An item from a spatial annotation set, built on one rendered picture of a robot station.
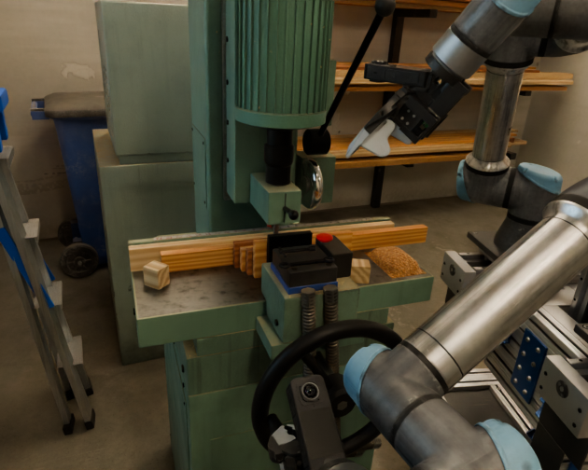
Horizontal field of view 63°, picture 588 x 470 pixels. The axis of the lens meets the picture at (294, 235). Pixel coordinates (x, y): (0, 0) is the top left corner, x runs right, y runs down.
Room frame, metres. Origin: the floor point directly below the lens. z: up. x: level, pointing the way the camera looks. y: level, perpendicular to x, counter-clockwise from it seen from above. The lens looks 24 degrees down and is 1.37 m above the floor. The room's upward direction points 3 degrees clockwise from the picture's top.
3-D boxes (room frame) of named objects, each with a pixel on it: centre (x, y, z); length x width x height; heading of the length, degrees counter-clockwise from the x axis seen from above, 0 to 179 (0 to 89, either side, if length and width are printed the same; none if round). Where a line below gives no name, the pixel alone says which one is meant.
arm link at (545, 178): (1.28, -0.65, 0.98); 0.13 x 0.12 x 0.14; 65
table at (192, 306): (0.84, 0.00, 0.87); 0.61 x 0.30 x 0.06; 111
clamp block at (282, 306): (0.76, -0.03, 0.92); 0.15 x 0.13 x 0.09; 111
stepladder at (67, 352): (1.35, 0.85, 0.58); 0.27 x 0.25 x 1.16; 115
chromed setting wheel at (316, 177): (1.11, -0.03, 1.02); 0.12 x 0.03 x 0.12; 21
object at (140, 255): (0.96, 0.05, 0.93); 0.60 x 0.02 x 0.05; 111
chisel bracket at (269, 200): (0.96, 0.04, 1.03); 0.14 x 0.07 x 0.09; 21
